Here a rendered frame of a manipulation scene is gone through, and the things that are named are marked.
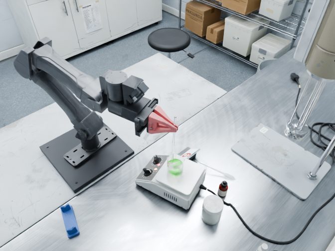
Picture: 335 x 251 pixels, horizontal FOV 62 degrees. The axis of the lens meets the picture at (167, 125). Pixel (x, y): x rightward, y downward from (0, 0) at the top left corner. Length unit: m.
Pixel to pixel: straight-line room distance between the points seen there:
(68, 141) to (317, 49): 0.86
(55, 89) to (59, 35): 2.27
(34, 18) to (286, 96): 2.39
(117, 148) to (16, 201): 0.37
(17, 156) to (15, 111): 1.74
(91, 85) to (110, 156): 0.31
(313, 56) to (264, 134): 0.44
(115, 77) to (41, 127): 0.58
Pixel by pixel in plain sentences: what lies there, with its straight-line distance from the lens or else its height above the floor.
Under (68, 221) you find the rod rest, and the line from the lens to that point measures 0.93.
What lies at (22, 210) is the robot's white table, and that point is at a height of 0.90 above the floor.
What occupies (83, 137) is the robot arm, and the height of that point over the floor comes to 1.02.
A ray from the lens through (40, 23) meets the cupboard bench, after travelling 3.08.
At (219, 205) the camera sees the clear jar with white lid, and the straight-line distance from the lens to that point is 0.84.
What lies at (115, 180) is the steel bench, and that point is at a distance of 0.98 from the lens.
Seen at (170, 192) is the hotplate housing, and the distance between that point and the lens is 0.86.
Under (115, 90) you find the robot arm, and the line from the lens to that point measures 0.72.
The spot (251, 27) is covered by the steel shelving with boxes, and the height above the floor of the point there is 0.45.
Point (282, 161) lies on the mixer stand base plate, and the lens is 1.08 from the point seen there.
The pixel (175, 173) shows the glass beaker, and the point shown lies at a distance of 0.84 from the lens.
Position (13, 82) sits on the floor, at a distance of 3.27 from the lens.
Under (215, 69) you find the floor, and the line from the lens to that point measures 3.10.
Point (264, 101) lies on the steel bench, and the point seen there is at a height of 0.90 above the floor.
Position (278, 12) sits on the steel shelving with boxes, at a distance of 2.88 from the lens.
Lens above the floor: 1.71
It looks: 45 degrees down
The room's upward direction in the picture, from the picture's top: straight up
